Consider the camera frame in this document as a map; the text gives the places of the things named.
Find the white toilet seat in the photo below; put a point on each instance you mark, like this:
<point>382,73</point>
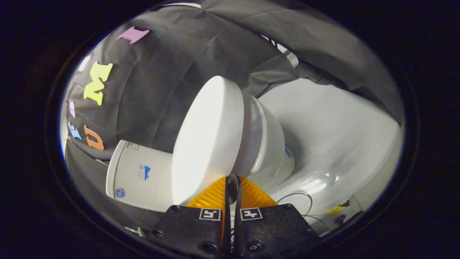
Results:
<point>251,136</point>

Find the white cistern cover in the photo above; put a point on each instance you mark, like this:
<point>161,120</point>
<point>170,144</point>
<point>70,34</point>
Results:
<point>112,172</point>

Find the white toilet lid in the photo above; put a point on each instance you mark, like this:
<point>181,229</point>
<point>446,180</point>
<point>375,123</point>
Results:
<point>208,136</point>

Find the small yellow connector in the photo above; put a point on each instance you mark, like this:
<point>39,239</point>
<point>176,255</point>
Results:
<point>336,209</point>

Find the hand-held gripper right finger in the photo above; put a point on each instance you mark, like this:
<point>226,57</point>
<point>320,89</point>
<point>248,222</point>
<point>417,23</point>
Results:
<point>273,226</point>

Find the black backdrop cloth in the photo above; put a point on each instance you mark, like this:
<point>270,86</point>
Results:
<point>151,90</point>

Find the white ceramic toilet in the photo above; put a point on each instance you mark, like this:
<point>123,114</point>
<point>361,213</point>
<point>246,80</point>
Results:
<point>271,144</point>

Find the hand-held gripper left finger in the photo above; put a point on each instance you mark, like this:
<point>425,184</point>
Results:
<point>190,230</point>

